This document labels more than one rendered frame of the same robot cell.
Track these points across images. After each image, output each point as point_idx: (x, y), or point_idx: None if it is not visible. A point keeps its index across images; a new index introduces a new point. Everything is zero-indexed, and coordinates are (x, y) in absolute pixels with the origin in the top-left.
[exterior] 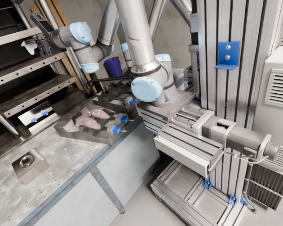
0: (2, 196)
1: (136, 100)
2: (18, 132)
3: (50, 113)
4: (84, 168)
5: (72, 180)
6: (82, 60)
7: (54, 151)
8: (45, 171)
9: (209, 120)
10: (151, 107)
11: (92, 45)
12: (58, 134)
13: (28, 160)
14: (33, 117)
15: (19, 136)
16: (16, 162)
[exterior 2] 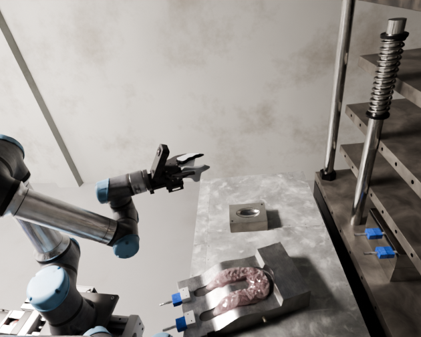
0: (239, 200)
1: None
2: (353, 214)
3: (386, 264)
4: None
5: None
6: None
7: (252, 241)
8: (229, 228)
9: (23, 323)
10: (92, 297)
11: (121, 215)
12: (291, 257)
13: (254, 214)
14: (373, 233)
15: (350, 218)
16: (258, 206)
